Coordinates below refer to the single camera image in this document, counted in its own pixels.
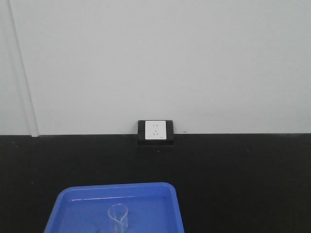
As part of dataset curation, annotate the clear glass beaker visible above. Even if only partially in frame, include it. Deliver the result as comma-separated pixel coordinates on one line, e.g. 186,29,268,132
107,203,128,233

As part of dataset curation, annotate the blue plastic tray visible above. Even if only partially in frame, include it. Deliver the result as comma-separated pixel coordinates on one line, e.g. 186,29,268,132
44,183,184,233

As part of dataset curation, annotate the white wall power socket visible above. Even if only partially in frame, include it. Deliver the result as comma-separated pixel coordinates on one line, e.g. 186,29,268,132
145,120,167,140

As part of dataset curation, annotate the black socket mounting box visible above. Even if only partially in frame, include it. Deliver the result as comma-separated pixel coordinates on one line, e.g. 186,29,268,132
137,120,174,146

